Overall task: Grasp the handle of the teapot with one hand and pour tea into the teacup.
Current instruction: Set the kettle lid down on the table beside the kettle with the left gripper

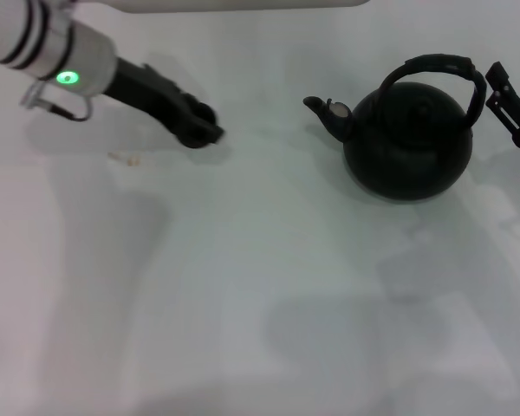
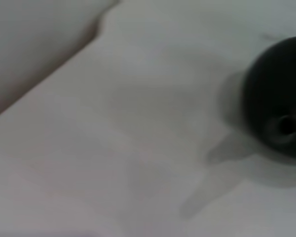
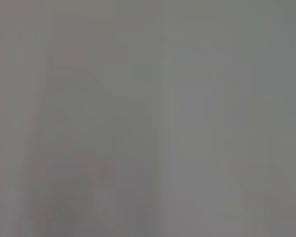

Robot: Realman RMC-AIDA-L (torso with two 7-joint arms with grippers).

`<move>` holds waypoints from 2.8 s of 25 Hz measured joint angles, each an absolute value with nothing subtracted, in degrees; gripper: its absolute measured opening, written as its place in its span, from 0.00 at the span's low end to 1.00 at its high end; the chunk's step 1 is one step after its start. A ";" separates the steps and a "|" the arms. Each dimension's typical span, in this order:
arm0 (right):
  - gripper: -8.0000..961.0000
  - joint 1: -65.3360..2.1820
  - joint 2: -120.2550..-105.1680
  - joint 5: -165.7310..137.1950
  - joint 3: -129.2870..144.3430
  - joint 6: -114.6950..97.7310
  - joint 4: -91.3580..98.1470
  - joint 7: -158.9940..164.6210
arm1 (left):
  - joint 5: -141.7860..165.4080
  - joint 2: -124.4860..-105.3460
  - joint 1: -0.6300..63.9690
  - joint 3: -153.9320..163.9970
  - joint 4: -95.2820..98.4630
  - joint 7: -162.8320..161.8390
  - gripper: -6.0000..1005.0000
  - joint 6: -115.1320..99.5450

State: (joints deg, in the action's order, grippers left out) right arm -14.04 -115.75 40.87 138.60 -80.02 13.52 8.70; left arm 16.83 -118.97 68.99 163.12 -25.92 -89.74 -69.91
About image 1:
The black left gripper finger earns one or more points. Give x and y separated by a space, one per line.
212 134
203 110

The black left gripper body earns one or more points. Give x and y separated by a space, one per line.
151 93

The small black teacup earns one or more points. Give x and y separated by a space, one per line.
194 144

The black round teapot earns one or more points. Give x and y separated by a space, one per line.
407 151

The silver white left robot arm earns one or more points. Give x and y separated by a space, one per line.
39 34

